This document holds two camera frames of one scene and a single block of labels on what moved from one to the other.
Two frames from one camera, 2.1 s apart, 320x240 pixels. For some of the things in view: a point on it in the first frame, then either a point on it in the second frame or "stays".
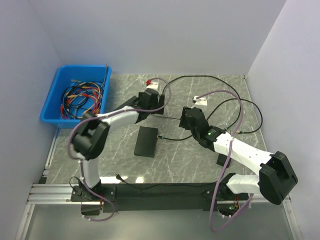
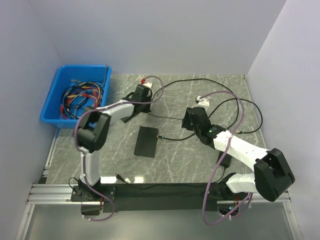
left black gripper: [161, 101] → [148, 109]
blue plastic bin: [51, 114] stays
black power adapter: [221, 159] stays
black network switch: [146, 141] stays
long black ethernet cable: [255, 130] stays
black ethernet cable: [198, 75] → [195, 78]
